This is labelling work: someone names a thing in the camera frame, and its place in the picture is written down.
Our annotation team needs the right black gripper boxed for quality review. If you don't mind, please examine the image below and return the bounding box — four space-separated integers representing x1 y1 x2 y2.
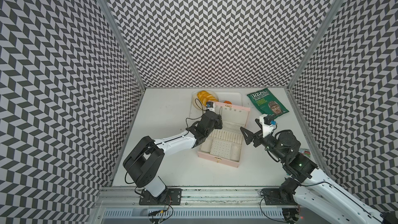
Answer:
240 127 288 162

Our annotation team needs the pink jewelry box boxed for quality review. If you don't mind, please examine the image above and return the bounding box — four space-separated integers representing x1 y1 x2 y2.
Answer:
198 102 250 168

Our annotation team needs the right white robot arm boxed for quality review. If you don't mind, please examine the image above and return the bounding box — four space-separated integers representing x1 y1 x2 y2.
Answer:
240 126 398 224

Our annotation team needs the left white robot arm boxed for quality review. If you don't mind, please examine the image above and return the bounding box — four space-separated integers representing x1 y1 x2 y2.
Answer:
123 110 222 199

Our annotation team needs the cream round plate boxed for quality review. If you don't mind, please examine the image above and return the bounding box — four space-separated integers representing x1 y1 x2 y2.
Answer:
192 90 219 110

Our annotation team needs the yellow braided bread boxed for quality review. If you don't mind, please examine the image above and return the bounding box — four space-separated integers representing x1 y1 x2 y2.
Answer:
197 90 218 105

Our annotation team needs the white rectangular tray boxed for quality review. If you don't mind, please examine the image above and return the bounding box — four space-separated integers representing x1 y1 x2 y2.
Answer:
189 90 243 118

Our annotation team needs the green crisps bag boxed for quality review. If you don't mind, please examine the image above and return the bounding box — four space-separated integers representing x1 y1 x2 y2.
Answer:
247 88 289 117

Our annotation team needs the teal candy packet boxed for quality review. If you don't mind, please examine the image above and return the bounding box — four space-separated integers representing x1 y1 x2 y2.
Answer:
298 148 311 159

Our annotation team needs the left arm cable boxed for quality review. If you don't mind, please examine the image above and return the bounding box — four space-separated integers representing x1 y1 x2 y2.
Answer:
185 97 207 130

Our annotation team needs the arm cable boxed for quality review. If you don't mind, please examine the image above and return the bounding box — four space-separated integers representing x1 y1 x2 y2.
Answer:
254 118 383 218
185 97 207 130

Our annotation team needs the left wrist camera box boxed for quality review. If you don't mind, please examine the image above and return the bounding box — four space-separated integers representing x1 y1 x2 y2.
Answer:
206 101 215 112

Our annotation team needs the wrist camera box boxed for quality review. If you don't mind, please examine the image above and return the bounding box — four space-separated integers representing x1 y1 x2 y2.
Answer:
206 101 215 112
259 114 277 138

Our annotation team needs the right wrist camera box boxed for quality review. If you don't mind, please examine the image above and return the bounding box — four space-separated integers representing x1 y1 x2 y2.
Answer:
259 114 277 138

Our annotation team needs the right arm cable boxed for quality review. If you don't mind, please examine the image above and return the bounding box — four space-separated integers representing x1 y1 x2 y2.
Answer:
254 118 383 218

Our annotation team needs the metal base rail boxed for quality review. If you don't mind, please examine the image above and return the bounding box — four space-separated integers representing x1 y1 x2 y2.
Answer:
87 186 359 224

